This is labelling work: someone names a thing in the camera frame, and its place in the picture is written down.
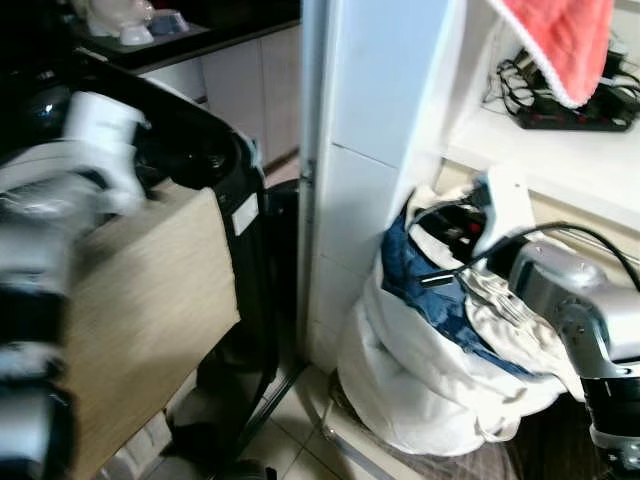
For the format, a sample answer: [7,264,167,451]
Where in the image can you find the blue denim jeans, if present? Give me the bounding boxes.
[379,212,536,383]

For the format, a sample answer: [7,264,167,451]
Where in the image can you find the cream white garment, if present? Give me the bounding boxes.
[458,268,563,346]

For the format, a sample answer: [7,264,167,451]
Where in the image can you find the white laundry bag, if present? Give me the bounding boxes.
[337,178,588,458]

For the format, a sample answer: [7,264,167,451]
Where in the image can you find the white shelf cabinet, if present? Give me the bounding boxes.
[298,0,640,373]

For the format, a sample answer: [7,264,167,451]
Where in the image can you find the black power strip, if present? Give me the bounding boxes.
[514,98,638,133]

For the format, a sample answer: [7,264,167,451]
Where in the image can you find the white washer label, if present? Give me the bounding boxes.
[231,194,260,237]

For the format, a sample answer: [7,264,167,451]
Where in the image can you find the red towel with white trim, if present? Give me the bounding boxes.
[498,0,617,109]

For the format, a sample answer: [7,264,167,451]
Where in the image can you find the white kitchen base cabinet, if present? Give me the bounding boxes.
[140,28,302,173]

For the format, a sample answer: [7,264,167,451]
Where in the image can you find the wood grain washer panel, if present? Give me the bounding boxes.
[65,185,242,480]

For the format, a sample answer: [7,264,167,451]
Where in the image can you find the dark kitchen counter top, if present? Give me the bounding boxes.
[68,0,302,73]

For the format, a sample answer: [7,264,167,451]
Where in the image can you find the small grey bowl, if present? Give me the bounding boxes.
[148,8,193,37]

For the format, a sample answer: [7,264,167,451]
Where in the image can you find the white jug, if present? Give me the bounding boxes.
[82,0,157,47]

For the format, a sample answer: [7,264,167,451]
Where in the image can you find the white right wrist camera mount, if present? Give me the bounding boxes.
[470,163,537,261]

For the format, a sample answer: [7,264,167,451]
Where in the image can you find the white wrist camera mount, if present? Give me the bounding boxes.
[58,90,151,217]
[470,163,537,261]

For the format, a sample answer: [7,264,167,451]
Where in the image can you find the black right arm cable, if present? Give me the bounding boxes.
[455,222,640,291]

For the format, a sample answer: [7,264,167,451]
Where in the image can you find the black tangled power cables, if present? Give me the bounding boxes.
[484,45,640,113]

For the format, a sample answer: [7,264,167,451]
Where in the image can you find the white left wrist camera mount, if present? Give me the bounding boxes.
[58,90,151,217]

